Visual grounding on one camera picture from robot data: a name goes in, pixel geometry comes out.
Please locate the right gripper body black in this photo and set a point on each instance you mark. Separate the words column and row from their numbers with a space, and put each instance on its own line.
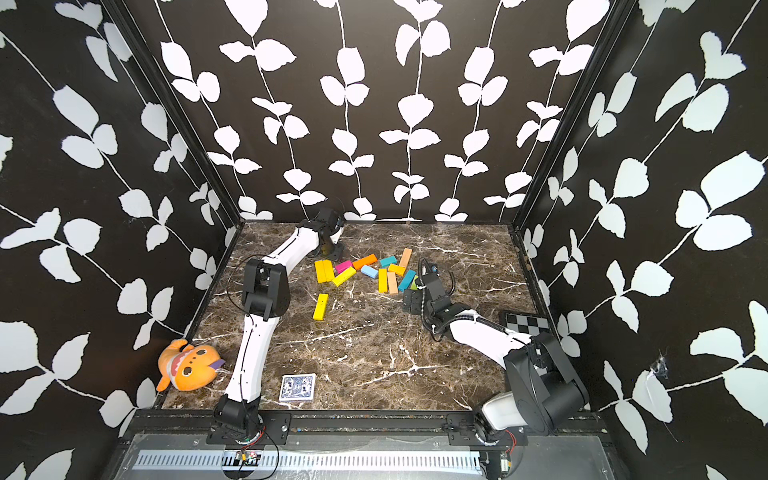
column 418, row 305

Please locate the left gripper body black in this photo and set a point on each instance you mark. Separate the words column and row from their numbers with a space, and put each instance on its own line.
column 331, row 244

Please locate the magenta block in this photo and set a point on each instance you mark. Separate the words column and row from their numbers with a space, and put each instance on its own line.
column 341, row 267

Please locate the yellow-green long block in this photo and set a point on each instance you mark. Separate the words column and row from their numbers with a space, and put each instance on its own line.
column 344, row 276

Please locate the yellow long block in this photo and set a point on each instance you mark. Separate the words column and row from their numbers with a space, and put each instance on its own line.
column 320, row 307

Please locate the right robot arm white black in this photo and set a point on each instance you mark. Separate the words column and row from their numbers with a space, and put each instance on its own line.
column 543, row 387

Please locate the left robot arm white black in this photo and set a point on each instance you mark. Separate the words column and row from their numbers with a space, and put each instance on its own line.
column 265, row 299

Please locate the yellow block far left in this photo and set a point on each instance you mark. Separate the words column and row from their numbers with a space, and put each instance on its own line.
column 321, row 271

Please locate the cyan long block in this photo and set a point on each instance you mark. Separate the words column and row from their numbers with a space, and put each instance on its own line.
column 407, row 280

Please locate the orange long block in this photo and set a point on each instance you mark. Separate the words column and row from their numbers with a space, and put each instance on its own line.
column 365, row 261

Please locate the tan wood long block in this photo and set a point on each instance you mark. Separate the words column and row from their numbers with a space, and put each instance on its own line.
column 392, row 283

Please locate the light blue short block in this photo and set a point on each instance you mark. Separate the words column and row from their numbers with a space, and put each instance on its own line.
column 369, row 271

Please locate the amber short block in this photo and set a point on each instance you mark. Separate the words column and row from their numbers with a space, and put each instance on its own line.
column 397, row 269

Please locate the natural wood long block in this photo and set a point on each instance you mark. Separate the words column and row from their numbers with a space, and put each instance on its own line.
column 405, row 258

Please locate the teal short block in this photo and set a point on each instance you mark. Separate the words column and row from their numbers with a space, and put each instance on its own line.
column 386, row 262

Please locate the amber long block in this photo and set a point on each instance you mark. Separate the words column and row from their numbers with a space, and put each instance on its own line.
column 383, row 281

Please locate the black white checkerboard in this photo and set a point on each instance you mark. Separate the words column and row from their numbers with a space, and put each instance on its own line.
column 524, row 322

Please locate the orange plush toy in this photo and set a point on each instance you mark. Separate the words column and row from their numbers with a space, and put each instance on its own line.
column 187, row 367

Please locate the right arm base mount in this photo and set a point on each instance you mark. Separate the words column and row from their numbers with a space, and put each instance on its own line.
column 469, row 429

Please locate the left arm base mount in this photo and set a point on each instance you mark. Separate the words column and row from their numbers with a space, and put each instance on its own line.
column 238, row 430

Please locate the white perforated rail strip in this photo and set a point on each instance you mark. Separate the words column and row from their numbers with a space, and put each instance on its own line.
column 460, row 462

